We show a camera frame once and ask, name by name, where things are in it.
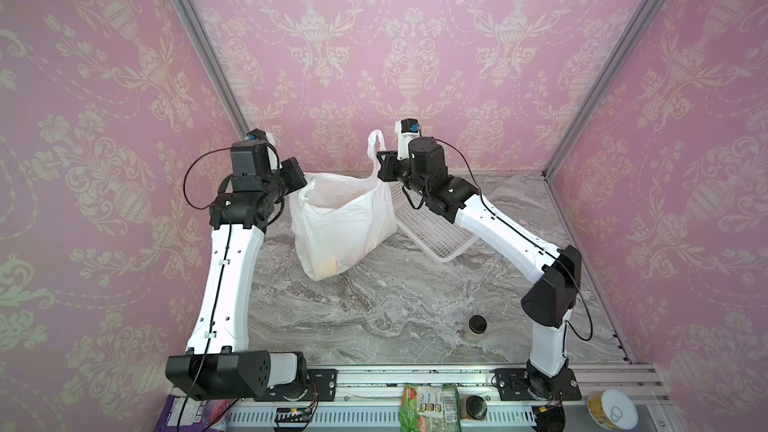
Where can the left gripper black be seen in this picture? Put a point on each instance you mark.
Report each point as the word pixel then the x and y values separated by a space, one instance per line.
pixel 292 169

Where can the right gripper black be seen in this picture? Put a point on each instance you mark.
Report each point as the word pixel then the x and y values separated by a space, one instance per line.
pixel 387 166

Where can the white plastic bag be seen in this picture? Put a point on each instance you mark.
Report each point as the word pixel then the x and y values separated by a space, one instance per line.
pixel 337 220

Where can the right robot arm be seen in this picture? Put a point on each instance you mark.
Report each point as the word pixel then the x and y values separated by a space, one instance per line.
pixel 554 272

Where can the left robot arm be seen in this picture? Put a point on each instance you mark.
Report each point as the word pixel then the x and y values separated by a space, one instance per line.
pixel 217 362

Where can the white plastic basket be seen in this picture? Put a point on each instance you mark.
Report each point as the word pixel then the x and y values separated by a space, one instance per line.
pixel 441 240

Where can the purple snack packet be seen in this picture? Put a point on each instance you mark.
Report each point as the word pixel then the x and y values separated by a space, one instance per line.
pixel 182 414

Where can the green snack packet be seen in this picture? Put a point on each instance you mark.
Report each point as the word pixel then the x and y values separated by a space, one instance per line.
pixel 430 408

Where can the white lid tin can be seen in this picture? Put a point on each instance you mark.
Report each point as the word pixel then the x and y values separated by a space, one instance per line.
pixel 612 410

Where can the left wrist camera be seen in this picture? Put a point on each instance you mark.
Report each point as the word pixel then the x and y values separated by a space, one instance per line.
pixel 258 134

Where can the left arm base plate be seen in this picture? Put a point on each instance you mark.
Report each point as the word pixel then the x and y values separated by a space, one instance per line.
pixel 320 384

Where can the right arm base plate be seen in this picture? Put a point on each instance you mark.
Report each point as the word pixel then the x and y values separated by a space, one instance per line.
pixel 529 384

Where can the aluminium front rail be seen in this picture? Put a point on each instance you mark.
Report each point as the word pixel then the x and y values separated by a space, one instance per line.
pixel 368 398

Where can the dark jar on rail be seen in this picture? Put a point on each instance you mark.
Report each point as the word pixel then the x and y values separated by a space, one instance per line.
pixel 474 408

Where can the left aluminium corner post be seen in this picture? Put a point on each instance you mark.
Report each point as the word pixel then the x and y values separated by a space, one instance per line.
pixel 202 93

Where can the aluminium corner post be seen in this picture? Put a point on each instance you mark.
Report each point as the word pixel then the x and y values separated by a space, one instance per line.
pixel 202 93
pixel 638 23

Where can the right aluminium corner post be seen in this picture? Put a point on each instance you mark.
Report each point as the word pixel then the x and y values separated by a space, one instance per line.
pixel 638 23

